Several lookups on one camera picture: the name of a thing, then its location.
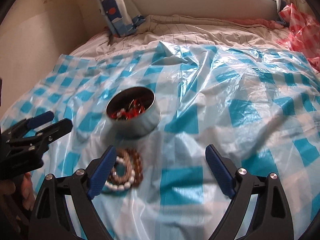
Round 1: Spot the round silver metal tin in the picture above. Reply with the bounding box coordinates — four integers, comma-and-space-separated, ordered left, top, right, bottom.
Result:
106, 87, 161, 139

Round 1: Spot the brown amber bead bracelet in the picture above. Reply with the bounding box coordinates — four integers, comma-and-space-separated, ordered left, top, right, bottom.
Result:
106, 147, 144, 188

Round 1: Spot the blue white patterned curtain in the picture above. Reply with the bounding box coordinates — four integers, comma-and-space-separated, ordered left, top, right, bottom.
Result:
98, 0, 145, 37

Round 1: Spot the red white checkered plastic bag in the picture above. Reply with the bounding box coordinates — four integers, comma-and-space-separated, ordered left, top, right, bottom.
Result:
279, 3, 320, 72

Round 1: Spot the blue white checkered plastic sheet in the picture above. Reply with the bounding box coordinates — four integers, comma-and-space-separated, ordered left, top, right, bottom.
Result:
1, 42, 319, 239

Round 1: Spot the white pearl bead bracelet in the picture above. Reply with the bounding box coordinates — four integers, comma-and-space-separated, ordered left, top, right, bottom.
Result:
103, 155, 136, 192

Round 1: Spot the left hand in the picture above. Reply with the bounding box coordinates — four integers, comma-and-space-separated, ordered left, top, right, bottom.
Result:
1, 172, 35, 211

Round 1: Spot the striped beige bed sheet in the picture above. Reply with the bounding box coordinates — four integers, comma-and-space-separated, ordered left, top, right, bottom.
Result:
71, 15, 289, 61

